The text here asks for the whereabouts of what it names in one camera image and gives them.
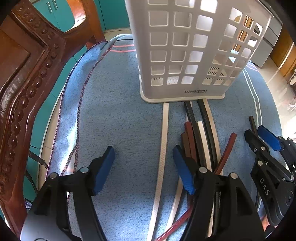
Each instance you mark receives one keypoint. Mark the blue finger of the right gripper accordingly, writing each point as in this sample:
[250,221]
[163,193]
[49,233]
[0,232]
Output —
[257,145]
[273,141]

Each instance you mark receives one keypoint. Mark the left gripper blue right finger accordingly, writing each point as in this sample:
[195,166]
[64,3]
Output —
[186,168]

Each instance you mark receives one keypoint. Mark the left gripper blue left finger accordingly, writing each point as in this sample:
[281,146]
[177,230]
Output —
[99,169]

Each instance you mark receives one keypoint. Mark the black textured chopstick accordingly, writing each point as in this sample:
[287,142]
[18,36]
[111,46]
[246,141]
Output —
[196,133]

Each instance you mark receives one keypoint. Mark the brown chopstick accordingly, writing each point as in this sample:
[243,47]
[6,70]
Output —
[186,144]

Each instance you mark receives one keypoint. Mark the cream chopstick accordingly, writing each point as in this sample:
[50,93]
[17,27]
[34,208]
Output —
[213,129]

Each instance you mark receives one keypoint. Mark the dark red chopstick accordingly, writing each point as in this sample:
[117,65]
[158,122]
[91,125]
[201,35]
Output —
[217,171]

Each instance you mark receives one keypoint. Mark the blue striped tablecloth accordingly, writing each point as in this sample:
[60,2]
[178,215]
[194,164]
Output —
[101,106]

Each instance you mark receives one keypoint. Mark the white chopstick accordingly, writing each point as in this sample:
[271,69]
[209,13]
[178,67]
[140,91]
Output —
[161,169]

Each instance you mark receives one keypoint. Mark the silver refrigerator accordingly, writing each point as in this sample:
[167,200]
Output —
[268,42]

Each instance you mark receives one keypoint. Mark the white plastic utensil basket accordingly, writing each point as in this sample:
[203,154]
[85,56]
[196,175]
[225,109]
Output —
[188,50]

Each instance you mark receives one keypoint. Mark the carved wooden chair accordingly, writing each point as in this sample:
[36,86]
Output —
[33,54]

